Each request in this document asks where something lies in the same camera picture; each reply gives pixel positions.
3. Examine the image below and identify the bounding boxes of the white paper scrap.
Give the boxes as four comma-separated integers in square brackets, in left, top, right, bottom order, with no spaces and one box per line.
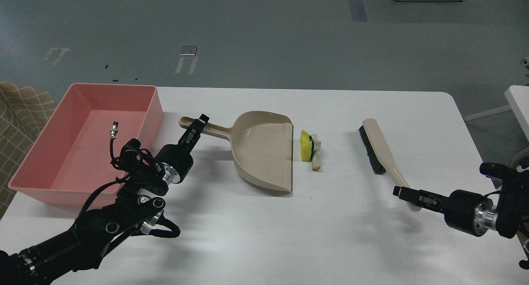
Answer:
[310,134,322,172]

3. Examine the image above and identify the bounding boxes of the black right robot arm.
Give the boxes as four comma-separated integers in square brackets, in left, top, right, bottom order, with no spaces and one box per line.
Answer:
[393,148,528,254]

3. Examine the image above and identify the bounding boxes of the yellow green sponge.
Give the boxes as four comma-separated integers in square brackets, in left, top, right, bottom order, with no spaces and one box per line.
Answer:
[299,130,315,162]

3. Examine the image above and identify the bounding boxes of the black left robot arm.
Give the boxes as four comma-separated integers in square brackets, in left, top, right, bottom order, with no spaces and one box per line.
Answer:
[1,114,209,285]

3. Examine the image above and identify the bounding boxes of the beige checkered cloth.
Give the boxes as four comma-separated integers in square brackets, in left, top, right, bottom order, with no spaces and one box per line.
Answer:
[0,80,56,216]

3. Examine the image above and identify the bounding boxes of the pink plastic bin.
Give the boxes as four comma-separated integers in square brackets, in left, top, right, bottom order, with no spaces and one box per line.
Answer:
[8,83,164,207]

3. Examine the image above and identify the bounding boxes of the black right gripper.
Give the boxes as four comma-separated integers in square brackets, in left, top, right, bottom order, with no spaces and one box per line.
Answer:
[393,186,498,237]

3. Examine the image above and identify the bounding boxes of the beige hand brush black bristles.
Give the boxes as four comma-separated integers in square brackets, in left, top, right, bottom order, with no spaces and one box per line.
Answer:
[358,118,410,188]

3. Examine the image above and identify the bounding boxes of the beige plastic dustpan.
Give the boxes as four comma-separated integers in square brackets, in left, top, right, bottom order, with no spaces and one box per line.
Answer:
[202,111,293,194]

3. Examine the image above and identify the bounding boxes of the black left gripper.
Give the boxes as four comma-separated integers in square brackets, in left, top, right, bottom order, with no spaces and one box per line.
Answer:
[155,114,210,185]

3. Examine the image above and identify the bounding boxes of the white side table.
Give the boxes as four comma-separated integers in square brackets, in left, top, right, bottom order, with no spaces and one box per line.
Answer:
[504,85,529,139]

